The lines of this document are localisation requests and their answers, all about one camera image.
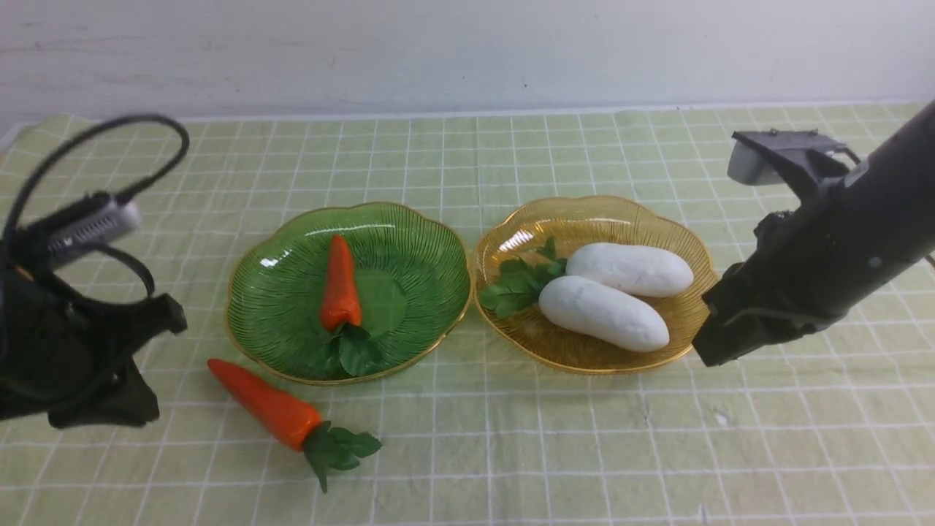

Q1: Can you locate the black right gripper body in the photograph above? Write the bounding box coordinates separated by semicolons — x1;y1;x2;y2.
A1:
692;212;868;367

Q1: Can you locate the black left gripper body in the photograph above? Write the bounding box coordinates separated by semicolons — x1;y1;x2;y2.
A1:
1;267;188;430

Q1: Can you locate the white plastic radish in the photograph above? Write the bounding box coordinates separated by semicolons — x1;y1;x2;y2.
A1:
538;276;669;353
478;237;695;320

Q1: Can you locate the orange plastic carrot with leaves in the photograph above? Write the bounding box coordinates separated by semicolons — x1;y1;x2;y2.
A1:
315;234;386;381

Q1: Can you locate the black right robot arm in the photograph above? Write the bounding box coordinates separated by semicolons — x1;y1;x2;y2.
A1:
692;104;934;367

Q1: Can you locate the green checkered tablecloth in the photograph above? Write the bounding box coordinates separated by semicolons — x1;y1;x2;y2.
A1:
2;102;933;525

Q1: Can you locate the amber glass plate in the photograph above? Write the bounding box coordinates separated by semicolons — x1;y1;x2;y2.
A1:
470;194;719;376

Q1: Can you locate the green glass plate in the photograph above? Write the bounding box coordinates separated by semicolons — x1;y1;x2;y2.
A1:
225;202;473;386

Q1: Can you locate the black left camera cable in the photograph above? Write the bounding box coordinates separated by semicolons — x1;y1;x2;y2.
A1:
0;113;191;300

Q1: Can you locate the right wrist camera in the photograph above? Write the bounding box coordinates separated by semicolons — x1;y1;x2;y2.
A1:
727;129;860;201

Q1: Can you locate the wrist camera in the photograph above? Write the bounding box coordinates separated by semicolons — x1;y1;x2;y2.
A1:
17;192;142;269
727;129;860;201

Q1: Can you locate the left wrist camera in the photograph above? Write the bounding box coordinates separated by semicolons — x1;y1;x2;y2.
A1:
17;192;142;269

